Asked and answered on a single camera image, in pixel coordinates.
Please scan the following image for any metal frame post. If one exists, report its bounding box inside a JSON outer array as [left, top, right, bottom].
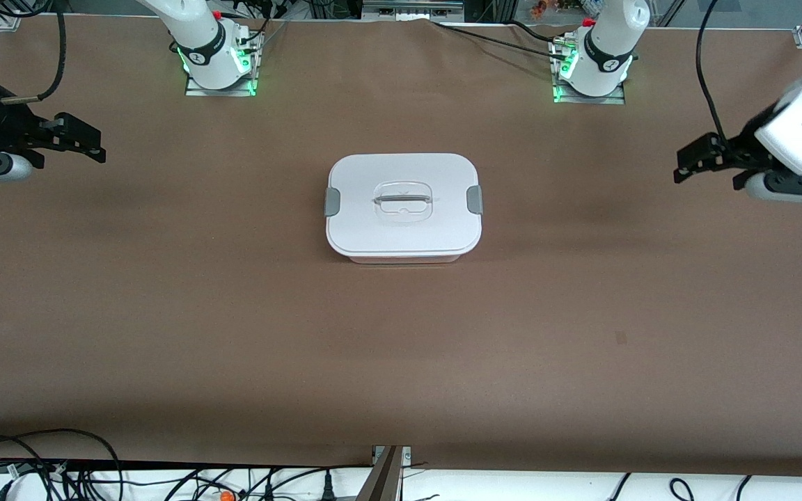
[[356, 445, 412, 501]]

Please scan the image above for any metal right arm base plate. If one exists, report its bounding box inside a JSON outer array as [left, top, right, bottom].
[[185, 31, 262, 98]]

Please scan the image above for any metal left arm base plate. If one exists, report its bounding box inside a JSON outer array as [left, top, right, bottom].
[[551, 38, 627, 105]]

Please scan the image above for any large black cable loop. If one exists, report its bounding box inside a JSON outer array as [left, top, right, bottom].
[[0, 428, 125, 501]]

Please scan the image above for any black arm gripper cable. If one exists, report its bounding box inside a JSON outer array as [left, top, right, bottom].
[[0, 0, 69, 105], [695, 0, 730, 140]]

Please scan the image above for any black left arm gripper cable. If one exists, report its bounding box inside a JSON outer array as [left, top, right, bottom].
[[695, 0, 730, 140]]

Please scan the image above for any long black cable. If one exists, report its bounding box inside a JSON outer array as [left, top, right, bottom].
[[163, 463, 375, 501]]

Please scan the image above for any black right arm gripper cable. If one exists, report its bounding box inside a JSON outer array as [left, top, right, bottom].
[[0, 0, 69, 105]]

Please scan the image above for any thin black cable on table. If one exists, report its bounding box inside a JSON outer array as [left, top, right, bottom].
[[431, 19, 562, 58]]

